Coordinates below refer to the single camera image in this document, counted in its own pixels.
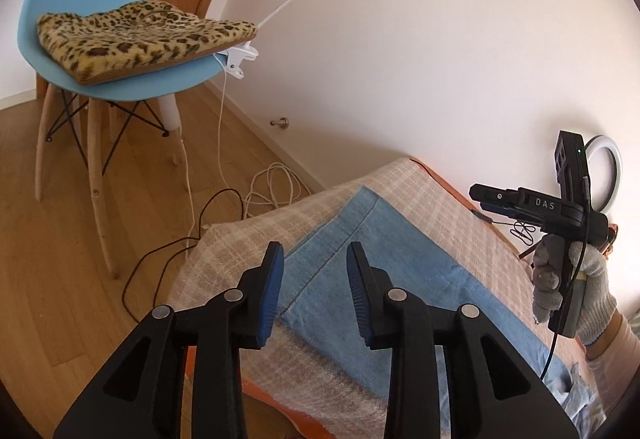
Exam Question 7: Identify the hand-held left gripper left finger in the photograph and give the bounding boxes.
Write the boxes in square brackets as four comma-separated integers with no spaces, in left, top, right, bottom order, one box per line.
[52,241,286,439]

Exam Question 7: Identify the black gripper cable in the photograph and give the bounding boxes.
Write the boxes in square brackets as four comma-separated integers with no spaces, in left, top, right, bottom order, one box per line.
[540,176,591,380]

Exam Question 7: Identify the person's right hand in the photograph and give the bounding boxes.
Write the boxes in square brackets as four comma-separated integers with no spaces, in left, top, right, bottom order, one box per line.
[531,235,618,347]

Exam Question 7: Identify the black ring light cable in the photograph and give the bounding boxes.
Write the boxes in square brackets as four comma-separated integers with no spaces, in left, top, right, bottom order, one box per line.
[470,206,543,262]

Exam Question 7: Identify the blue denim pants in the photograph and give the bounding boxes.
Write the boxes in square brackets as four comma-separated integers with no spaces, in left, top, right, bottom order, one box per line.
[277,186,608,432]

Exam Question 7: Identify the black floor cable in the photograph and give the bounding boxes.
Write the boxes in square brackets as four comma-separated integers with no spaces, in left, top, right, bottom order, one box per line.
[122,189,247,325]

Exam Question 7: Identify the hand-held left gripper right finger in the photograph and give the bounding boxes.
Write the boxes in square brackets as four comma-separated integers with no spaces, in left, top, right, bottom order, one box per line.
[346,241,581,439]

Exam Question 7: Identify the plaid blanket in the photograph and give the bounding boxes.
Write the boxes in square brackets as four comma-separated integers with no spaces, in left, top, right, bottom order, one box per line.
[167,158,586,439]

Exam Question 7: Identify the person's right forearm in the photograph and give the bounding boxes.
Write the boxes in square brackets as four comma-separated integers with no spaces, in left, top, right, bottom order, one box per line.
[582,311,640,415]

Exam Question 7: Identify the leopard print cushion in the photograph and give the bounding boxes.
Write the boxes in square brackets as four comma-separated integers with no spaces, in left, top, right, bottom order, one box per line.
[36,0,259,86]

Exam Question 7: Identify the white ring light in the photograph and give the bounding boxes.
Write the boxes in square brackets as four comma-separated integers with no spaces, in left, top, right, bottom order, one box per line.
[580,134,624,215]

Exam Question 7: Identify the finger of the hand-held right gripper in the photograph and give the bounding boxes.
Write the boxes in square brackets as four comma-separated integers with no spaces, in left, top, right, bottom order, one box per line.
[469,184,521,206]
[480,202,521,221]

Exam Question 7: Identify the white lamp cable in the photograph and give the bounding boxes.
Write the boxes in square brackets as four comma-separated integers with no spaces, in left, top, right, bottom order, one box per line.
[216,69,313,220]

